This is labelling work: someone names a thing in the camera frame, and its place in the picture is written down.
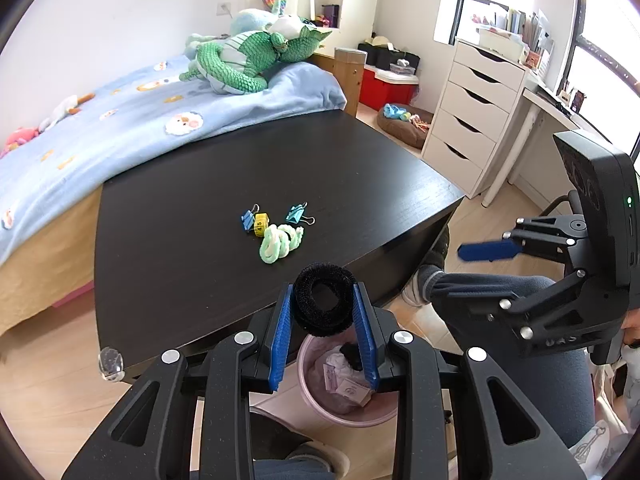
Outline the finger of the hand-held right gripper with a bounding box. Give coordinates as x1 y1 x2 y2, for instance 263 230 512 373
457 215 588 263
482 267 591 333

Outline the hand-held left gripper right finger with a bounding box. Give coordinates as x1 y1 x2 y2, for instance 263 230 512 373
352 282 583 480

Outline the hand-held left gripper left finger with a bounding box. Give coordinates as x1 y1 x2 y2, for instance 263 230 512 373
62 282 296 480

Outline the black fuzzy hair ring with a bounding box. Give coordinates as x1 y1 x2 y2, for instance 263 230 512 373
291 261 357 337

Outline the small pink box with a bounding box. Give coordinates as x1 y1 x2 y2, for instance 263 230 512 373
335 380 373 406

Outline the pink waste bin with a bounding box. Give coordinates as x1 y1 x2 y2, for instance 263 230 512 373
298 332 401 428

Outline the person's right hand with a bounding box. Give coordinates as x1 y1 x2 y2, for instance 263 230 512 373
624 307 640 346

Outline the black chair base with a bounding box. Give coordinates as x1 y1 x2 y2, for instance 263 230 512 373
542 191 583 221

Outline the black slipper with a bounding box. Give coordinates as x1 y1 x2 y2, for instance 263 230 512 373
248 407 351 480

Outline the green twisted scrunchie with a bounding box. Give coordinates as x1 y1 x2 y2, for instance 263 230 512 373
258 223 305 263

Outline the blue binder clip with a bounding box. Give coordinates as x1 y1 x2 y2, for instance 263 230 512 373
240 203 261 233

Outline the teal binder clip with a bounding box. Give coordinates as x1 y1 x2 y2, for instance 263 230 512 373
285 201 316 226

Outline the white drawer unit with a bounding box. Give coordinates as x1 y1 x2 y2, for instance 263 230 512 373
421 40 531 198

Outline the brown pet bed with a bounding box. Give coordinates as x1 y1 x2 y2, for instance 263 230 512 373
376 105 433 150

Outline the white desk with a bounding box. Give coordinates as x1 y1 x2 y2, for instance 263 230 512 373
482 85 601 207

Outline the white printed tote bag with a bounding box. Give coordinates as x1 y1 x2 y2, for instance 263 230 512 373
575 360 640 476

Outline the clear table corner guard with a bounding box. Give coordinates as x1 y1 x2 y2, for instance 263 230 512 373
98 346 126 382

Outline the red cooler box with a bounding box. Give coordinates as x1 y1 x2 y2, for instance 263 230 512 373
361 65 418 111

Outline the white desktop organizer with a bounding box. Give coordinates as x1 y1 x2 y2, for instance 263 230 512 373
477 26 531 61

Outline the pink underbed box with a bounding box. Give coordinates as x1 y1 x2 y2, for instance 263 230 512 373
50 280 96 308

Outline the black storage bag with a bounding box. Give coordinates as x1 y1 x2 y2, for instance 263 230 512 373
357 42 421 73

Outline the tall cardboard box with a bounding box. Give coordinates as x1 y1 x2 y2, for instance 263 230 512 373
334 47 366 116

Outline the row of books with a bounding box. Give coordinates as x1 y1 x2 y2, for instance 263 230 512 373
472 2 556 68

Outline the bed with blue blanket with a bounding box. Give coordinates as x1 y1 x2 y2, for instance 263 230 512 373
0 52 347 266

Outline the green dragon plush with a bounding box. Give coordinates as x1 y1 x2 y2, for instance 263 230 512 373
179 25 333 96

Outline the white plush head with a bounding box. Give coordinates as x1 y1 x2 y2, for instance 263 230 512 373
270 15 306 36

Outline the white goose plush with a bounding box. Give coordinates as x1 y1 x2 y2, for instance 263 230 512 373
39 92 96 131

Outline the light blue plush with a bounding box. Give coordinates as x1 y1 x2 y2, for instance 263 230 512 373
184 8 276 58

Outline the pink plush toy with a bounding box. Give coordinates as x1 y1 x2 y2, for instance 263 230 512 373
0 126 41 158

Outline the wooden bed frame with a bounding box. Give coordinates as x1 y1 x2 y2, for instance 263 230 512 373
0 185 103 336

